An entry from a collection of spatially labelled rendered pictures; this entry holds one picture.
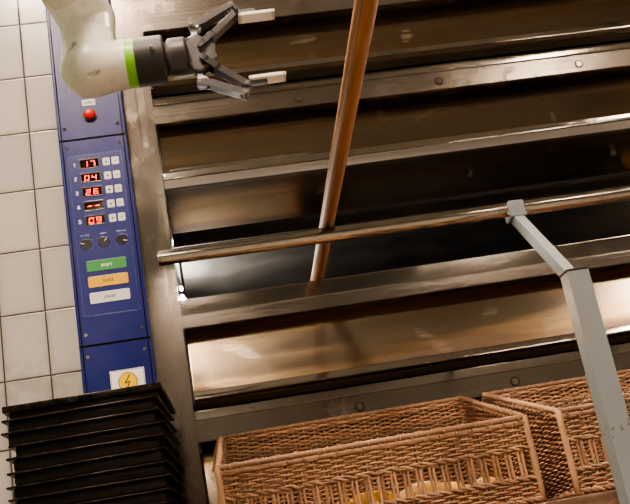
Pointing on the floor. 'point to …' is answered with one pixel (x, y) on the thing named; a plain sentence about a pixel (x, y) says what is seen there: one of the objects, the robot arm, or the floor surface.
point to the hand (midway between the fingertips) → (274, 45)
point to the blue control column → (70, 116)
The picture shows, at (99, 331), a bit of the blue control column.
